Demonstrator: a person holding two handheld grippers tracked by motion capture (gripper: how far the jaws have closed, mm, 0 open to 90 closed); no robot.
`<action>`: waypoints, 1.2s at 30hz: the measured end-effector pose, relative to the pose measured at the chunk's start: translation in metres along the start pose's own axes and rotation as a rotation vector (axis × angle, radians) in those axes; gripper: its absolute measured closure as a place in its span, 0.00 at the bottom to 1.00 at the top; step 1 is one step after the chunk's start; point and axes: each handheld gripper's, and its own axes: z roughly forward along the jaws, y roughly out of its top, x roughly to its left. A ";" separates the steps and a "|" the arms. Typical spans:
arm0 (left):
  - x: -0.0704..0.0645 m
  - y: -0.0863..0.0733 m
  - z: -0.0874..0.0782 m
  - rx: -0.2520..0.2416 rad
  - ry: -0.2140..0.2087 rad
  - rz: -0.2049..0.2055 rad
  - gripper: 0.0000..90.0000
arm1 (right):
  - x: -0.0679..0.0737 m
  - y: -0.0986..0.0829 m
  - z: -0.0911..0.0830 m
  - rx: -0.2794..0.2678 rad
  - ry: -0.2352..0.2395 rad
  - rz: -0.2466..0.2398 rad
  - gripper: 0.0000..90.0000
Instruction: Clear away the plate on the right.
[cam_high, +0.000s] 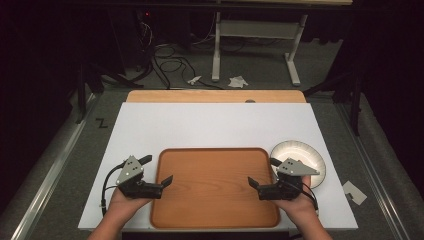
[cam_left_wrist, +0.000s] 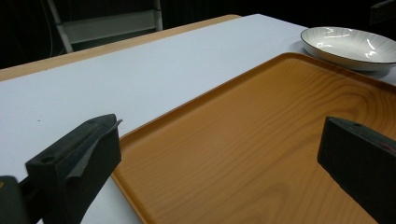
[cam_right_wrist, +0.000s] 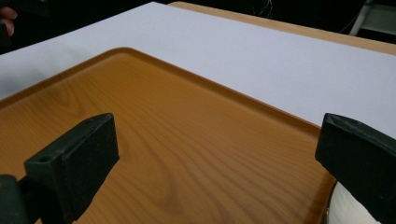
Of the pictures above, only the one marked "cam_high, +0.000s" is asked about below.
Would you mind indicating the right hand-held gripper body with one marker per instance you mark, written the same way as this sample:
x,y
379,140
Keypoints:
x,y
293,168

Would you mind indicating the white table cover board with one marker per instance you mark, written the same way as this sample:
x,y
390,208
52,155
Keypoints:
x,y
213,126

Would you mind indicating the white paper plate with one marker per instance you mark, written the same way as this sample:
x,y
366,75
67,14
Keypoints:
x,y
300,153

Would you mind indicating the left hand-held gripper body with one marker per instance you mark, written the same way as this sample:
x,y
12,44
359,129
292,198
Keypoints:
x,y
130,170

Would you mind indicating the person's right hand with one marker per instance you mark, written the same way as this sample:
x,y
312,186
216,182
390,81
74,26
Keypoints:
x,y
300,206

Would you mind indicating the white metal desk frame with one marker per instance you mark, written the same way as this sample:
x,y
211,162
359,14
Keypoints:
x,y
260,28

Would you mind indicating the wooden table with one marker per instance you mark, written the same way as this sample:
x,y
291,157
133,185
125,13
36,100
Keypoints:
x,y
213,96

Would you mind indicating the metal floor rail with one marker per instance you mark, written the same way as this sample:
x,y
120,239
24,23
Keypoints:
x,y
50,180
376,173

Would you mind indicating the black metal stand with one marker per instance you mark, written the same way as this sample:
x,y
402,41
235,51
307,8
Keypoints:
x,y
356,100
81,90

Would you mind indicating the small white paper scrap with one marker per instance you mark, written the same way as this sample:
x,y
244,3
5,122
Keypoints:
x,y
194,80

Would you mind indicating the grey paper piece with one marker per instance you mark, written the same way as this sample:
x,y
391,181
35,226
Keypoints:
x,y
356,193

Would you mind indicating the dark computer tower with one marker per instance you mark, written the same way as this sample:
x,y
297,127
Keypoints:
x,y
145,36

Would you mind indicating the brown wooden tray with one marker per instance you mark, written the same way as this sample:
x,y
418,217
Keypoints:
x,y
210,190

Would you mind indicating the person's left hand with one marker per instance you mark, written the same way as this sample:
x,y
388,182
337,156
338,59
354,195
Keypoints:
x,y
123,205

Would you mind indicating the grey table grommet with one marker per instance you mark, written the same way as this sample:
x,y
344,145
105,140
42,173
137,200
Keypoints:
x,y
250,100

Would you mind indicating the crumpled white paper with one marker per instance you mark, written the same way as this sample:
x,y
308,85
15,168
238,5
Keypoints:
x,y
238,82

